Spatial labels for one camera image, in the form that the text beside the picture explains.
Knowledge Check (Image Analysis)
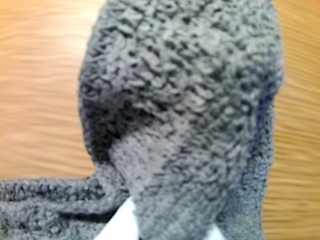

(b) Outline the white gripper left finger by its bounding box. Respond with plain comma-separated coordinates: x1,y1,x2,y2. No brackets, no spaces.
93,196,141,240

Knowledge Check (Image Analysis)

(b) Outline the grey terry cleaning cloth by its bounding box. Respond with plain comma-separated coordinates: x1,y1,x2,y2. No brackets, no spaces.
0,0,285,240

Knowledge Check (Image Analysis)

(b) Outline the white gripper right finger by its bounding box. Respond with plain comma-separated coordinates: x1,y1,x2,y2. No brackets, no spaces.
197,221,228,240

